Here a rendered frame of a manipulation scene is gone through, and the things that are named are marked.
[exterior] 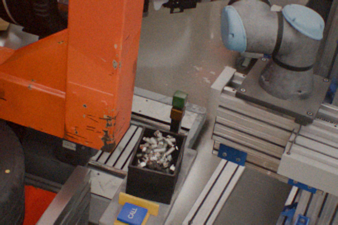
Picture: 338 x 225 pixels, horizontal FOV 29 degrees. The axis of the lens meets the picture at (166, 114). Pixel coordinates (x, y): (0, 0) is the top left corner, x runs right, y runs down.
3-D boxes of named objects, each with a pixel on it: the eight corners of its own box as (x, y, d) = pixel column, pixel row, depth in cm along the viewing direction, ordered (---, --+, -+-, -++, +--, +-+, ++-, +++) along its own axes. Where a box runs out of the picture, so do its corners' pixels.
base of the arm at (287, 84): (317, 81, 188) (326, 52, 182) (304, 107, 177) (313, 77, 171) (268, 64, 192) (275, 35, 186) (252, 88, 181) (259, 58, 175)
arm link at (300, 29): (319, 69, 174) (333, 25, 166) (270, 65, 173) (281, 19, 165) (310, 46, 184) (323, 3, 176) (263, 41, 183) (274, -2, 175)
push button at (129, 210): (124, 206, 189) (125, 201, 188) (147, 214, 188) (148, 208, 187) (115, 222, 184) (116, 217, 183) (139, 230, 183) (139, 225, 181)
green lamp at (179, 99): (175, 99, 207) (176, 88, 205) (187, 103, 206) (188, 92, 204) (170, 105, 204) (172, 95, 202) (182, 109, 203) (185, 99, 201)
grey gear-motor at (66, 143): (8, 141, 263) (6, 69, 242) (104, 173, 255) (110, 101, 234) (-16, 168, 249) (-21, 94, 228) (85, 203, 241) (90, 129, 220)
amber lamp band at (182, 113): (172, 112, 210) (174, 102, 208) (184, 115, 209) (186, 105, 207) (169, 119, 207) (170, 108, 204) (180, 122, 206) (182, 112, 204)
